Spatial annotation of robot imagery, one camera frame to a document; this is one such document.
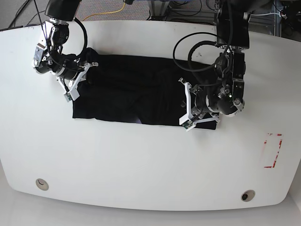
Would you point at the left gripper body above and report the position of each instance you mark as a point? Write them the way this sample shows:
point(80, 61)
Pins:
point(195, 104)

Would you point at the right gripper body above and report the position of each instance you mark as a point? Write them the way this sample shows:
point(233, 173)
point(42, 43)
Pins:
point(69, 79)

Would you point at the black t-shirt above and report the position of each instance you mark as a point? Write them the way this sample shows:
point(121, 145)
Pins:
point(132, 89)

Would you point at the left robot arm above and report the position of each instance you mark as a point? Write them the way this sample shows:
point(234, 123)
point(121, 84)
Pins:
point(220, 87)

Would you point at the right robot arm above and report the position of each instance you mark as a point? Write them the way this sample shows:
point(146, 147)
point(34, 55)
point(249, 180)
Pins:
point(49, 55)

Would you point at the red tape rectangle marking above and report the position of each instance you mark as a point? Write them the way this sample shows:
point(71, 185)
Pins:
point(271, 149)

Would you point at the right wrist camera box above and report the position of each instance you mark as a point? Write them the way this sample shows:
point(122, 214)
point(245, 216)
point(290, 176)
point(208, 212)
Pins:
point(71, 95)

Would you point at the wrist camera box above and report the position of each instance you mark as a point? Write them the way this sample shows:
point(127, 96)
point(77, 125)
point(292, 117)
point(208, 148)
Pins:
point(187, 123)
point(71, 95)

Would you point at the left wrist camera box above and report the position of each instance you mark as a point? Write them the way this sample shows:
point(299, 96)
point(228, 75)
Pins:
point(187, 123)

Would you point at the right table cable grommet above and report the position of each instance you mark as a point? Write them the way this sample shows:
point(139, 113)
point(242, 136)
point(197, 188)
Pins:
point(248, 195)

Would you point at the table cable grommet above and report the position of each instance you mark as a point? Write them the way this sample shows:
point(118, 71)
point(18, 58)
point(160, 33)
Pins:
point(248, 195)
point(42, 184)

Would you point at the left table cable grommet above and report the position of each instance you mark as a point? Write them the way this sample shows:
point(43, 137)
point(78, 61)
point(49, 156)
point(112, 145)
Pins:
point(42, 184)

